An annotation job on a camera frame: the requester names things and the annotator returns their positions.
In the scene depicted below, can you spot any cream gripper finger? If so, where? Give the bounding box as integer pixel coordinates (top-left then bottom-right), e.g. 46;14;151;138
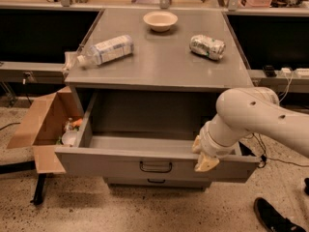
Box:
194;152;219;172

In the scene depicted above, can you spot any grey top drawer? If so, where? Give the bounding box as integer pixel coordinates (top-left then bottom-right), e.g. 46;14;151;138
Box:
56;90;259;183

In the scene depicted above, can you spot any grey drawer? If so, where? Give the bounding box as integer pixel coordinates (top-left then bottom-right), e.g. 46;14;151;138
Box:
104;177;211;189
56;90;259;183

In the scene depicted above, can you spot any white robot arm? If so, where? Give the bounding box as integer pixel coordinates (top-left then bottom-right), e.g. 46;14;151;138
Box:
192;87;309;172

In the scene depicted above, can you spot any grey metal drawer cabinet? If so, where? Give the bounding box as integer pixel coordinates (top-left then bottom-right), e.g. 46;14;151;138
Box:
64;7;255;191

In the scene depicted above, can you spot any grey bottom drawer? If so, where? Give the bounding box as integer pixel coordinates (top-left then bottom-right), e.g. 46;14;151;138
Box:
104;177;211;189

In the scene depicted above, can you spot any black power adapter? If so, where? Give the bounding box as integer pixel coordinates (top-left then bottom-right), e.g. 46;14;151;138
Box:
239;143;255;157

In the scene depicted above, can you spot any black shoe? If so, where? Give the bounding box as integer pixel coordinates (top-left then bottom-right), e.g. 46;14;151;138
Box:
254;197;306;232

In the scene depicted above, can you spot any crushed silver can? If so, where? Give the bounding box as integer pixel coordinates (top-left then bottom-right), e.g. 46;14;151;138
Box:
189;35;226;61

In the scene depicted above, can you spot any clear plastic water bottle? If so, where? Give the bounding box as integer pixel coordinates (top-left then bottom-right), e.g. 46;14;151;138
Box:
77;35;134;67

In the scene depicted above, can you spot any beige ceramic bowl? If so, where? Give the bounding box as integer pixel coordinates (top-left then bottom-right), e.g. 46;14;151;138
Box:
143;11;178;32

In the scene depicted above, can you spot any white cup in box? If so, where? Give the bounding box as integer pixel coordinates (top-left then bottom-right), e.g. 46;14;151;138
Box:
61;130;77;146

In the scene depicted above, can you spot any brown cardboard box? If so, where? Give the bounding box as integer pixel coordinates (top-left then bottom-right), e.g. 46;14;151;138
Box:
7;87;82;174

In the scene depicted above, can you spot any black table leg base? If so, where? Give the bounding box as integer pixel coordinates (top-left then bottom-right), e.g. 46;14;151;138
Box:
0;160;46;205

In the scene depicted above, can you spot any black cable on floor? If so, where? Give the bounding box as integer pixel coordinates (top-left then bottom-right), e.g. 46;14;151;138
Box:
244;132;309;169

